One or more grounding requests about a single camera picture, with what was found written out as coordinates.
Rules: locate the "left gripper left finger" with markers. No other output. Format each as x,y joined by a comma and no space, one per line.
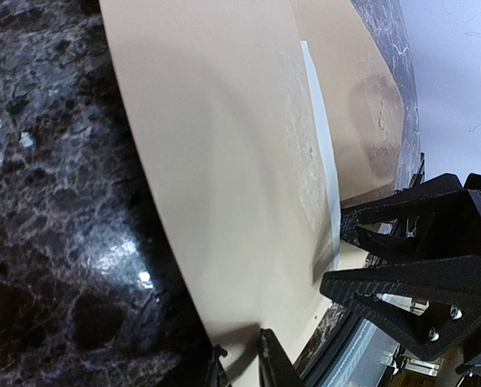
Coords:
216,376

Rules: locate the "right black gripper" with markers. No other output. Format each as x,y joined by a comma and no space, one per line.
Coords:
430,306

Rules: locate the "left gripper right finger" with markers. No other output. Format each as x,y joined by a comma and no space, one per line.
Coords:
275,368

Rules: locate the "white letter paper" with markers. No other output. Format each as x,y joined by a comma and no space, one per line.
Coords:
329,253

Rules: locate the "brown kraft envelope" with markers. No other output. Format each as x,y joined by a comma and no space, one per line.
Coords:
218,101

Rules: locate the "black front frame rail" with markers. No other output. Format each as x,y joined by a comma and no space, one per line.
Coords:
329,354

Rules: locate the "white slotted cable duct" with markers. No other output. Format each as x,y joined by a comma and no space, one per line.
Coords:
352,355

